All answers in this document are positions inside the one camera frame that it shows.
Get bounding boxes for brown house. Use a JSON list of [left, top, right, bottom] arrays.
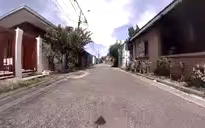
[[127, 0, 205, 82]]

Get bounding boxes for house with red gate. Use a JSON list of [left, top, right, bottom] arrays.
[[0, 4, 58, 83]]

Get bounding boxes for utility pole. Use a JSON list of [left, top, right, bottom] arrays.
[[76, 11, 83, 30]]

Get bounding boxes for row of bushes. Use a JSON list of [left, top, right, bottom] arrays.
[[125, 55, 205, 89]]

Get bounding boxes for overhead wires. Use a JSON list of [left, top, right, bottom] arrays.
[[49, 0, 102, 58]]

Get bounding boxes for concrete kerb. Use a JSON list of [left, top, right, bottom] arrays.
[[117, 67, 205, 113]]

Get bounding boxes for leafy bush tree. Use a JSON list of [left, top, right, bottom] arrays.
[[42, 24, 94, 73]]

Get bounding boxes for grass strip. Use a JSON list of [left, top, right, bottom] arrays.
[[0, 73, 59, 98]]

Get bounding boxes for grey asphalt road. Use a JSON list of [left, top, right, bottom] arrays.
[[0, 63, 205, 128]]

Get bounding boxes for white building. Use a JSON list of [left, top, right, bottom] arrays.
[[117, 40, 132, 70]]

